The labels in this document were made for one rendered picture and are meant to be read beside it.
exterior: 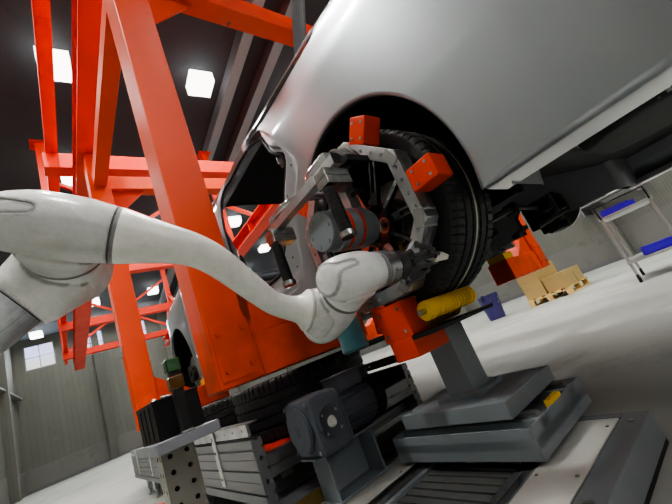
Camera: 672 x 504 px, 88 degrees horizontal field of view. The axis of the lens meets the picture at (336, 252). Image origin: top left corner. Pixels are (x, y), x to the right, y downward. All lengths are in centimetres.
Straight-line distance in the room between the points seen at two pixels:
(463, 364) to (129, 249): 98
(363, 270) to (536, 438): 58
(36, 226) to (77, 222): 5
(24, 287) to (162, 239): 25
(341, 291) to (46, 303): 53
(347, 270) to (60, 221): 49
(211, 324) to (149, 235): 69
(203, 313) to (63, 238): 72
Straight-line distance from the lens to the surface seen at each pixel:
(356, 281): 73
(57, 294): 80
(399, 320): 110
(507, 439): 108
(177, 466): 137
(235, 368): 129
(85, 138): 387
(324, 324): 83
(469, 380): 123
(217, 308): 133
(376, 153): 111
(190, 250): 68
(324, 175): 94
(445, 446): 121
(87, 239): 67
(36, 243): 69
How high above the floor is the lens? 49
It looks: 16 degrees up
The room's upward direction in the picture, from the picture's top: 22 degrees counter-clockwise
